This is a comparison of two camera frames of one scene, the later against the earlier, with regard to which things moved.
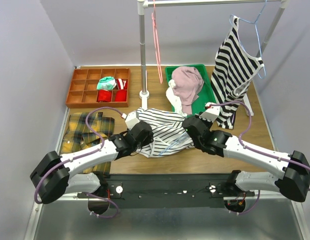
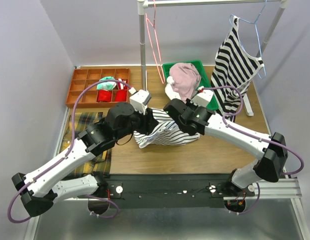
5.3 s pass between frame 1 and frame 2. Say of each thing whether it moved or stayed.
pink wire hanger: moved
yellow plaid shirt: stayed
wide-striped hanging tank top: stayed
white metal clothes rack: stayed
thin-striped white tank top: moved
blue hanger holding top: stayed
